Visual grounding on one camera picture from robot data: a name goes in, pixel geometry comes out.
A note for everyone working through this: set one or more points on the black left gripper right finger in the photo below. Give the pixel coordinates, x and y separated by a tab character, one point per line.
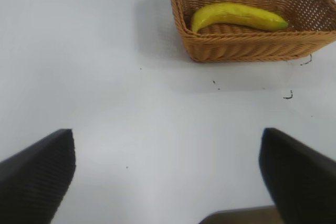
302	176

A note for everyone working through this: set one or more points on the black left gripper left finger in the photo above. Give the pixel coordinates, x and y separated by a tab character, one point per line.
34	176

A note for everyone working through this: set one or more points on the yellow banana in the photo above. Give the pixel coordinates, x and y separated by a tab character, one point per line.
236	15

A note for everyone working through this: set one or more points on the brown wicker basket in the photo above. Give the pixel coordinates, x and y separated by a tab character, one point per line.
252	45

